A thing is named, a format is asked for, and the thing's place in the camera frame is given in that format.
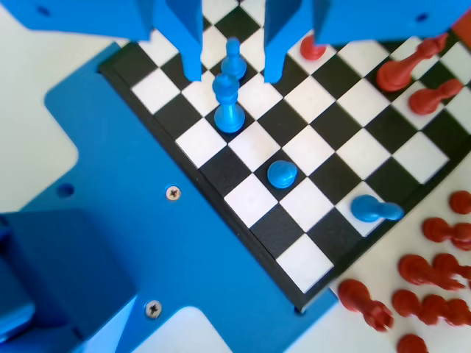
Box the blue chess pawn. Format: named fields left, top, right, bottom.
left=350, top=194, right=406, bottom=224
left=220, top=36, right=247, bottom=80
left=266, top=160, right=298, bottom=188

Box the red chess rook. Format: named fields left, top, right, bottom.
left=396, top=333, right=430, bottom=353
left=337, top=278, right=395, bottom=334

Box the red chess pawn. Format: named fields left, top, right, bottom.
left=419, top=293, right=471, bottom=328
left=408, top=79, right=464, bottom=116
left=432, top=252, right=471, bottom=280
left=449, top=190, right=471, bottom=215
left=422, top=216, right=456, bottom=243
left=300, top=35, right=327, bottom=62

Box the black and white chessboard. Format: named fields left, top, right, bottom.
left=97, top=0, right=471, bottom=308

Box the blue chess king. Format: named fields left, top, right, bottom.
left=212, top=72, right=246, bottom=134

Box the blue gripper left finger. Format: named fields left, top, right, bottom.
left=0, top=0, right=205, bottom=82

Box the blue base plate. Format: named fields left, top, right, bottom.
left=0, top=40, right=340, bottom=353

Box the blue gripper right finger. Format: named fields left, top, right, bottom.
left=263, top=0, right=471, bottom=83

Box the red base plate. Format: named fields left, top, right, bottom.
left=450, top=13, right=471, bottom=43

